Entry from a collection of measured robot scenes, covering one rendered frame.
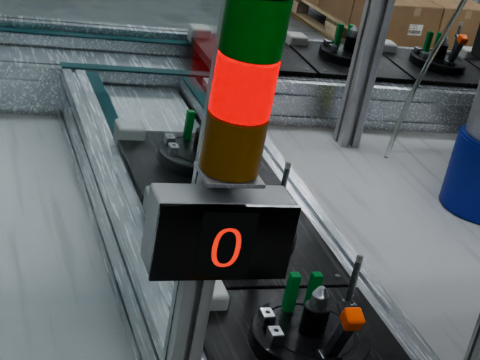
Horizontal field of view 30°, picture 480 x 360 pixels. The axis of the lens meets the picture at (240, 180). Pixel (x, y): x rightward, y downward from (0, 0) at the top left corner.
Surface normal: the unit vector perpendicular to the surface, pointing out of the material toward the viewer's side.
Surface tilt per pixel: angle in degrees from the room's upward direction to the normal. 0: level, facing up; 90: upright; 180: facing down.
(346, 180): 0
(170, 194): 0
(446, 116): 90
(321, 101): 90
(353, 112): 90
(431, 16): 90
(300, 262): 0
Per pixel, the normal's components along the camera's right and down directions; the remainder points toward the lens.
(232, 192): 0.17, -0.89
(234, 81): -0.37, 0.34
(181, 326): 0.29, 0.45
